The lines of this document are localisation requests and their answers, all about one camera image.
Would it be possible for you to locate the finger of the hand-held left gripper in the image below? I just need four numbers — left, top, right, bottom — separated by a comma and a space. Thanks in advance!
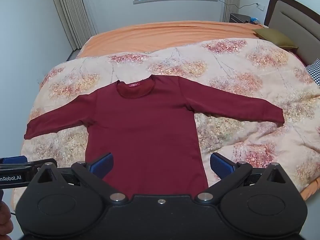
0, 158, 57, 173
0, 156, 28, 165

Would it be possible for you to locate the padded bed headboard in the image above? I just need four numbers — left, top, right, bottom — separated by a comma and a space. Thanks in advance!
264, 0, 320, 65

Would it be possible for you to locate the dark red long-sleeve shirt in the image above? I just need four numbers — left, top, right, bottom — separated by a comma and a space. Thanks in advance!
24, 75, 285, 198

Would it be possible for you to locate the person's left hand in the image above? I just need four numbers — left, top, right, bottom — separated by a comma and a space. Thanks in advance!
0, 201, 14, 234

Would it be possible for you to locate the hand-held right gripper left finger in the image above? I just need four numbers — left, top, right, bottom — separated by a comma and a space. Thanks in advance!
29, 152, 129, 204

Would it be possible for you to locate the black white checkered cloth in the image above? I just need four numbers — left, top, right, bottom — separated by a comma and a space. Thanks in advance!
306, 58, 320, 87

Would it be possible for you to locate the olive green pillow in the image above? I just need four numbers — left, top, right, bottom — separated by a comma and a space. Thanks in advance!
252, 28, 298, 49

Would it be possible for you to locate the orange bed sheet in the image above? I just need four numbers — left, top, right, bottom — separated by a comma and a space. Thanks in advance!
76, 21, 320, 202

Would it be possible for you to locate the beige pleated curtain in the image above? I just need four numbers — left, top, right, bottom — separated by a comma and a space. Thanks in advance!
47, 0, 98, 52

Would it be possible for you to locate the narrow beige curtain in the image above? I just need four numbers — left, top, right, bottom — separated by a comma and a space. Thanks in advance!
220, 0, 242, 23

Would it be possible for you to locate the floral quilt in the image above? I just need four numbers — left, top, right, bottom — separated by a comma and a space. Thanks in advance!
12, 38, 320, 202

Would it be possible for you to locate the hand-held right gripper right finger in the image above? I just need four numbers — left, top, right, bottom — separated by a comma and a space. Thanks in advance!
194, 152, 293, 204

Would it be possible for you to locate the dark wooden nightstand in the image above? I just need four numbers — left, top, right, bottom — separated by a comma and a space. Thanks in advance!
229, 13, 262, 25

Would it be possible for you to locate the black power cable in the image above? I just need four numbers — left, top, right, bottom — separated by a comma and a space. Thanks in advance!
217, 0, 258, 7

